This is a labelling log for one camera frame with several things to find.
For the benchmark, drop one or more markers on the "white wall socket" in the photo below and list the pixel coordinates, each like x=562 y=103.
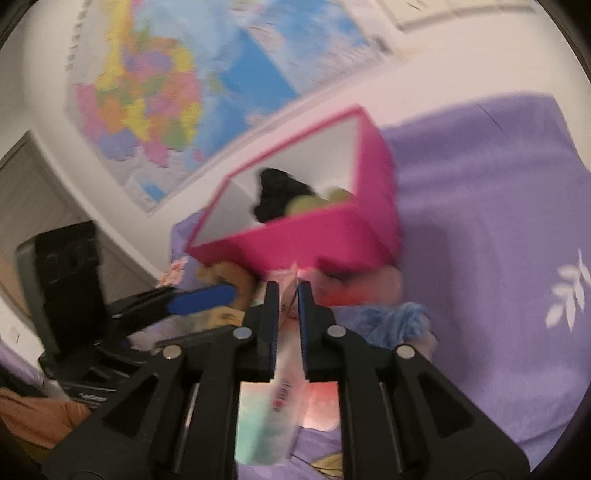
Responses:
x=429 y=11
x=498 y=5

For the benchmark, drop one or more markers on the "black scrunchie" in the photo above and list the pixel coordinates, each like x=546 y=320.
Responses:
x=277 y=194

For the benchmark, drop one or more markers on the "grey door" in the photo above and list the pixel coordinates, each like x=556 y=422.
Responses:
x=32 y=194

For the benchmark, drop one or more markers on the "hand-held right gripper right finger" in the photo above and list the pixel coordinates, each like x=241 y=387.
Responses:
x=302 y=318

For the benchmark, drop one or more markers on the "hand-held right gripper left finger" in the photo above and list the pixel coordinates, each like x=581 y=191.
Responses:
x=274 y=318

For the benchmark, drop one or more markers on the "white tissue packet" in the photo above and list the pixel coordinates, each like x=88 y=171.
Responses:
x=284 y=350

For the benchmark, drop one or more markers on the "person's left forearm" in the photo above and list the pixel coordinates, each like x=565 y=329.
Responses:
x=32 y=415

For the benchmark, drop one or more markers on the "colourful wall map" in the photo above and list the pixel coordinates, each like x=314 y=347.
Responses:
x=152 y=92

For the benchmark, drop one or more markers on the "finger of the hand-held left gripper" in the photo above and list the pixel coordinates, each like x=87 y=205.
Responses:
x=198 y=336
x=203 y=297

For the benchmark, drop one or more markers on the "green plush toy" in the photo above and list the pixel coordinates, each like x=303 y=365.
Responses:
x=302 y=205

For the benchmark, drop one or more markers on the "pink storage box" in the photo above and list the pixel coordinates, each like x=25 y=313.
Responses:
x=323 y=240

